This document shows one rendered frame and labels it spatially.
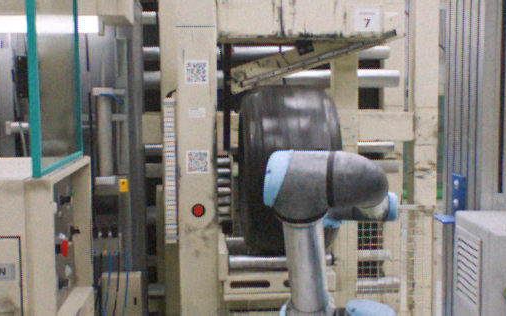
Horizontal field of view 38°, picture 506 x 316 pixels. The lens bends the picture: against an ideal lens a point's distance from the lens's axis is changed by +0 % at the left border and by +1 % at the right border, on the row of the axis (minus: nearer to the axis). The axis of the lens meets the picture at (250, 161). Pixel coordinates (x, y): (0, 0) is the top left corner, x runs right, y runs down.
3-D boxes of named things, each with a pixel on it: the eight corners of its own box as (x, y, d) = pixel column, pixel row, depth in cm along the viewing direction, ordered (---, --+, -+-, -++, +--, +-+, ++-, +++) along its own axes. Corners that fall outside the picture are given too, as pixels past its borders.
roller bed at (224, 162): (182, 235, 278) (180, 158, 275) (182, 228, 292) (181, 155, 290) (233, 234, 279) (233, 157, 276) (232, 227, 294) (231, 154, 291)
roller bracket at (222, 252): (219, 281, 229) (218, 250, 228) (215, 254, 268) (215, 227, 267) (229, 281, 229) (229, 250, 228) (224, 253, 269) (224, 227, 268)
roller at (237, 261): (225, 251, 234) (225, 260, 238) (226, 262, 231) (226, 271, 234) (332, 249, 237) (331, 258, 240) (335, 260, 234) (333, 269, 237)
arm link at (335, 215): (351, 229, 182) (352, 185, 182) (307, 227, 185) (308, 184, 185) (354, 227, 190) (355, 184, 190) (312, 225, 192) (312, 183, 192)
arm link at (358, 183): (390, 145, 141) (398, 187, 188) (333, 145, 144) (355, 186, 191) (389, 205, 139) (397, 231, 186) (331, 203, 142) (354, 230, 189)
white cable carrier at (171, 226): (166, 243, 239) (163, 97, 235) (166, 240, 244) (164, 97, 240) (179, 243, 239) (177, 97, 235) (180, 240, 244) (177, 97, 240)
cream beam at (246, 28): (217, 38, 258) (217, -4, 257) (216, 43, 283) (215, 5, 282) (386, 38, 263) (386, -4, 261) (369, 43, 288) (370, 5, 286)
